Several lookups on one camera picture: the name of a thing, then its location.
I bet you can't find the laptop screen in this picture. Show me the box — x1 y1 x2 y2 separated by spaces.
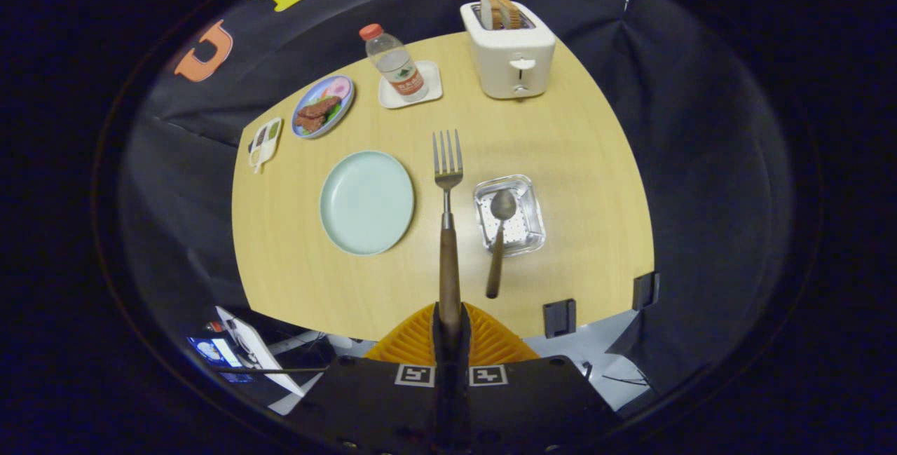
186 336 253 383

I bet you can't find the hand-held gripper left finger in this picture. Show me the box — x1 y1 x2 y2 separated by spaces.
287 302 449 455

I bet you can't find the light green plate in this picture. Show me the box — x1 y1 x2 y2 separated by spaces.
320 151 416 256

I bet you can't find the black backdrop cloth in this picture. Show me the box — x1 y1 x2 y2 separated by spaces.
116 0 796 414

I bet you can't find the white toaster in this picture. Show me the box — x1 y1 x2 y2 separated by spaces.
460 0 556 100

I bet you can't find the fork with wooden handle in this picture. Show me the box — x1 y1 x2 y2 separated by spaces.
432 130 465 351

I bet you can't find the black table clamp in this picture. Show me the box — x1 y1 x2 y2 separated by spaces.
632 271 661 311
543 299 577 339

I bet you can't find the clear water bottle red cap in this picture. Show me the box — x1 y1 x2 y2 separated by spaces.
359 23 430 103

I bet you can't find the blue plate with food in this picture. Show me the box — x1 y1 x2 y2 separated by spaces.
291 74 355 140

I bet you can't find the white panel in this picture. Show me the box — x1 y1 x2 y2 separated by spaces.
214 306 306 398

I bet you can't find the white divided sauce dish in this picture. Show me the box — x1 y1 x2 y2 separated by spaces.
248 117 283 175

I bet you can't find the spoon with wooden handle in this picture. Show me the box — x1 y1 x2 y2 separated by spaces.
486 189 518 299

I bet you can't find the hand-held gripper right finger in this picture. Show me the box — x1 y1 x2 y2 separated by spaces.
454 302 624 455

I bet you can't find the metal perforated tray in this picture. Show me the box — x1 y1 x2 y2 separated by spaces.
473 174 546 257

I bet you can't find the white square coaster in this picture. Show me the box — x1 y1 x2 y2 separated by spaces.
378 60 444 109

